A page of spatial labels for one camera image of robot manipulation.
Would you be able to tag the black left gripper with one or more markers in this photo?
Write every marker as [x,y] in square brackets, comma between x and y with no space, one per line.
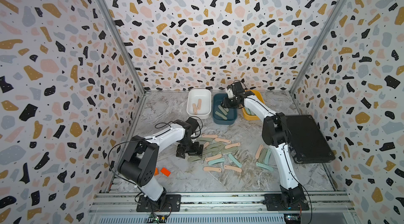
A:
[195,152]

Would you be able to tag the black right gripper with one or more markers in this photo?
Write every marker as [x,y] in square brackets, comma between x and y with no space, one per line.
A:
[224,104]

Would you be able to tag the green knife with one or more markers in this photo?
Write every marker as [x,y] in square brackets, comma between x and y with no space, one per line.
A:
[223,110]
[194,158]

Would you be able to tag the pink knife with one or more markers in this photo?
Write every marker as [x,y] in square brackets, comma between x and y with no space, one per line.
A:
[209,136]
[194,106]
[233,168]
[212,169]
[199,104]
[218,156]
[232,145]
[258,152]

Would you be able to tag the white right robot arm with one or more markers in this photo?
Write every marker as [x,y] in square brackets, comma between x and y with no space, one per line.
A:
[275,134]

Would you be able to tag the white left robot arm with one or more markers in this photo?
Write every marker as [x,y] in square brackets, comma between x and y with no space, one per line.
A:
[139,160]

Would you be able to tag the dark teal storage box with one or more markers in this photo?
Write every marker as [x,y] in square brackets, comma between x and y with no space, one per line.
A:
[222,115]

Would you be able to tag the white storage box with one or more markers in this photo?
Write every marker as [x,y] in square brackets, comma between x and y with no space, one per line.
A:
[206,106]

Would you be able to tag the pink knife top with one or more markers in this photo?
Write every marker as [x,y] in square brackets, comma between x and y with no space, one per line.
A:
[209,136]

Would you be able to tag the mint knife centre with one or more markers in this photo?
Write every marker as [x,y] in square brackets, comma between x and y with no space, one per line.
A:
[216,161]

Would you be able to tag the orange block large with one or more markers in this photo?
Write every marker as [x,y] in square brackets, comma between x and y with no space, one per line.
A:
[166,172]

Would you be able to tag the mint knife right upright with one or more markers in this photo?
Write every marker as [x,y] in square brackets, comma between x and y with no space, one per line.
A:
[267,157]

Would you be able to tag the mint knife horizontal right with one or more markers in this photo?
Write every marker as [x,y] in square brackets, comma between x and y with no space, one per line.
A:
[264,166]

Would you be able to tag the black case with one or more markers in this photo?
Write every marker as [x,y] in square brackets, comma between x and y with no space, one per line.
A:
[307,143]

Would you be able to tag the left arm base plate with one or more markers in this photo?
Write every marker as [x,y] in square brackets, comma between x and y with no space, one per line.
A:
[166,203]

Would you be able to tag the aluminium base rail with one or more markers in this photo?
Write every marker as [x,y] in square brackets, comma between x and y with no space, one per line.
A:
[326,207]

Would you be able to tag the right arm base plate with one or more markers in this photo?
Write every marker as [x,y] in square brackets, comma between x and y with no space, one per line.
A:
[276,202]

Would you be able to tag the aluminium frame post left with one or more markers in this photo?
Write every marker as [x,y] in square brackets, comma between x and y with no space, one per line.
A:
[120,44]

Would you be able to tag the aluminium frame post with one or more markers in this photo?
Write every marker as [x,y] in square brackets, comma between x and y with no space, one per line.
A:
[317,44]
[120,44]

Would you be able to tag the aluminium frame post right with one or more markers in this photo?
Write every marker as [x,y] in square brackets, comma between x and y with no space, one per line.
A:
[317,44]

